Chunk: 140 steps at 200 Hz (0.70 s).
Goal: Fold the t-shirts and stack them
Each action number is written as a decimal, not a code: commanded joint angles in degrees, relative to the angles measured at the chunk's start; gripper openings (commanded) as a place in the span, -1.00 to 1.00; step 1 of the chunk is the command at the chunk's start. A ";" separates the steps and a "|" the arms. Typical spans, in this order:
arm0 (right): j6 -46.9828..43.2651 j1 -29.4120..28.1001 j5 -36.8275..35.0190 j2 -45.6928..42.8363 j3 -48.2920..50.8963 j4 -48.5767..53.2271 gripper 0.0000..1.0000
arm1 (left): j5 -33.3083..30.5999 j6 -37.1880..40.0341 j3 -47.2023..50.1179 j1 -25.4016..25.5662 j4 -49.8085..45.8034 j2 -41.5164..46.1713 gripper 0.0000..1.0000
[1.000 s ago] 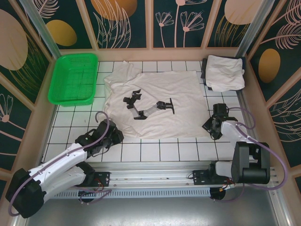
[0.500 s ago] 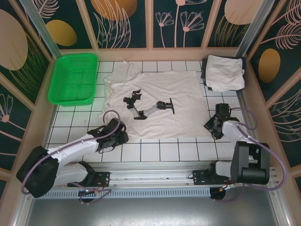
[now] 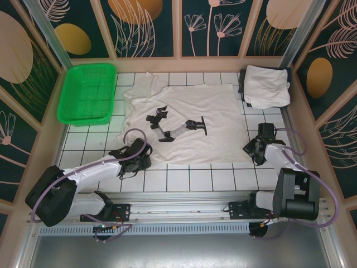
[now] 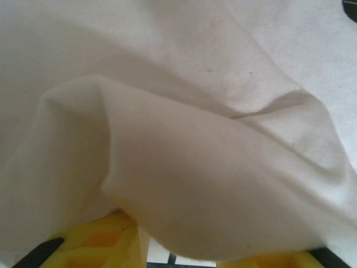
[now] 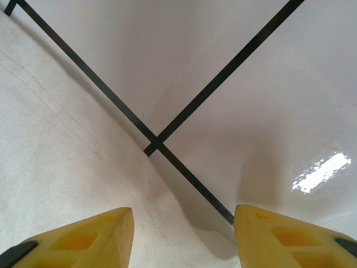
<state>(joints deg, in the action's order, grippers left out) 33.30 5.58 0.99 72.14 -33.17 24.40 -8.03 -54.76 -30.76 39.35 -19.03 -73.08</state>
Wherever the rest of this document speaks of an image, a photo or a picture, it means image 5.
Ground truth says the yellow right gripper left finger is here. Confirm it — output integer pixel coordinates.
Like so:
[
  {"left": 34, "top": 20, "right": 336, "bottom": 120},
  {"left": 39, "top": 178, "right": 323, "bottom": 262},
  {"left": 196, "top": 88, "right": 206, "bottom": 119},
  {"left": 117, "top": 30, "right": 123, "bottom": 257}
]
[{"left": 0, "top": 207, "right": 136, "bottom": 268}]

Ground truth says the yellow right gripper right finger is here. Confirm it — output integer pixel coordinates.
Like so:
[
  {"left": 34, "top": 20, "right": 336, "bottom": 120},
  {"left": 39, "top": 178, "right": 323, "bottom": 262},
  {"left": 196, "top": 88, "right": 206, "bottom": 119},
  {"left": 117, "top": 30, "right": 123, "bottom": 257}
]
[{"left": 234, "top": 204, "right": 357, "bottom": 268}]

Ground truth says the cream t-shirt with black print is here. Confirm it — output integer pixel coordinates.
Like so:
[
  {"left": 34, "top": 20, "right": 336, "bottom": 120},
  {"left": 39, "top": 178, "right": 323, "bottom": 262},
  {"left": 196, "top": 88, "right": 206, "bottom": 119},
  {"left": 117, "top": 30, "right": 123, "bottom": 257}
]
[{"left": 0, "top": 9, "right": 243, "bottom": 268}]

